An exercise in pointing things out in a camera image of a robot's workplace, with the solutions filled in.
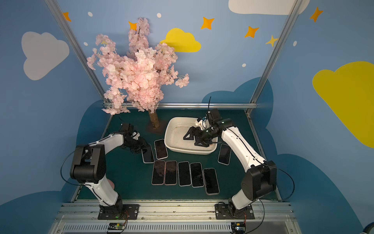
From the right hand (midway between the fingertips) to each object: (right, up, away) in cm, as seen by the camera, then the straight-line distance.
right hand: (191, 139), depth 78 cm
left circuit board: (-38, -44, -6) cm, 58 cm away
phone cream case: (-21, -9, +20) cm, 30 cm away
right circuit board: (+24, -44, -5) cm, 51 cm away
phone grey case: (-30, -12, +20) cm, 38 cm away
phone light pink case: (+12, -27, +8) cm, 30 cm away
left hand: (-30, -6, +19) cm, 35 cm away
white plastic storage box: (-12, +4, +33) cm, 35 cm away
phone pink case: (-4, -23, +13) cm, 27 cm away
